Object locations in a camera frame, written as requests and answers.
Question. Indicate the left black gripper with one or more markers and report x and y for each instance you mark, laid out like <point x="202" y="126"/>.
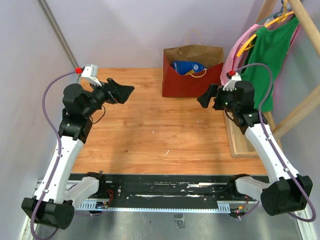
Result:
<point x="121" y="95"/>

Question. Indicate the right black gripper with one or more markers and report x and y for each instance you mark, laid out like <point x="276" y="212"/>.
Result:
<point x="214" y="90"/>

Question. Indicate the red brown paper bag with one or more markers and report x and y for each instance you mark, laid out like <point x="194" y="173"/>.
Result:
<point x="194" y="85"/>

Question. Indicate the blue Doritos chip bag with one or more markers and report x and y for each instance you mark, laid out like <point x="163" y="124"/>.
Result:
<point x="187" y="67"/>

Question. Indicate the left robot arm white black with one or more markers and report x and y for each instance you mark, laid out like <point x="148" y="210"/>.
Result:
<point x="63" y="152"/>

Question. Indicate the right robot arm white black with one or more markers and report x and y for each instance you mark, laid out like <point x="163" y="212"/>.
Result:
<point x="287" y="191"/>

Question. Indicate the pink shirt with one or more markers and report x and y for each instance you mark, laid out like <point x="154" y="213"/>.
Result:
<point x="233" y="61"/>

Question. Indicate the green shirt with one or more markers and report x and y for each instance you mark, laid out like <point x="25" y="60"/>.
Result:
<point x="270" y="49"/>

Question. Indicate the grey clothes hanger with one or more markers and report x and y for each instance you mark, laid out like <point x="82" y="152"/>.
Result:
<point x="267" y="18"/>

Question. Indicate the yellow clothes hanger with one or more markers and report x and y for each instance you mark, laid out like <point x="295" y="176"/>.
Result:
<point x="249" y="44"/>

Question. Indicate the wooden clothes rack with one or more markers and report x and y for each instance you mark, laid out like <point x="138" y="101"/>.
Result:
<point x="295" y="118"/>

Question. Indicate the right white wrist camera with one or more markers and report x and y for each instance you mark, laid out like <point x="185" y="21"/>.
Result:
<point x="230" y="85"/>

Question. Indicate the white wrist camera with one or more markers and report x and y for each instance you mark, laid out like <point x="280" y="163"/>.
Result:
<point x="89" y="73"/>
<point x="230" y="85"/>

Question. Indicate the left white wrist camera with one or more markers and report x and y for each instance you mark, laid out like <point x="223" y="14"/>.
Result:
<point x="89" y="73"/>

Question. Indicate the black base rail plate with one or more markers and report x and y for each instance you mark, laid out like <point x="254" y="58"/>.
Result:
<point x="161" y="193"/>

